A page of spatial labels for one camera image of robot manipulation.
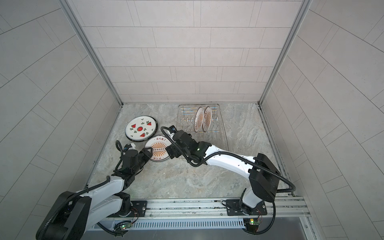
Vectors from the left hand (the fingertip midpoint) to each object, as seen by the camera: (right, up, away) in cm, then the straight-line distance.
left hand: (155, 147), depth 88 cm
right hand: (+12, +3, -10) cm, 16 cm away
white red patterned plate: (+1, +1, +4) cm, 4 cm away
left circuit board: (-6, -29, -23) cm, 38 cm away
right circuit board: (+50, -31, -20) cm, 63 cm away
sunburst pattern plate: (+31, +17, +11) cm, 37 cm away
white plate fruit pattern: (-13, +10, +11) cm, 20 cm away
